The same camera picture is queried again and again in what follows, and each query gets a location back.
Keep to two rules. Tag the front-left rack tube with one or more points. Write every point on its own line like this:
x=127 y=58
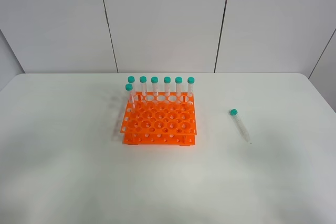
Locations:
x=129 y=88

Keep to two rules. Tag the orange test tube rack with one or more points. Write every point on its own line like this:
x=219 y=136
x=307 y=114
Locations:
x=160 y=120

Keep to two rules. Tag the row tube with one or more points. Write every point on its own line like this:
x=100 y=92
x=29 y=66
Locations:
x=154 y=81
x=178 y=87
x=167 y=82
x=143 y=81
x=190 y=82
x=131 y=80

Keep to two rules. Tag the clear tube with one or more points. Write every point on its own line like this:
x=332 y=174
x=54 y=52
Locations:
x=239 y=124

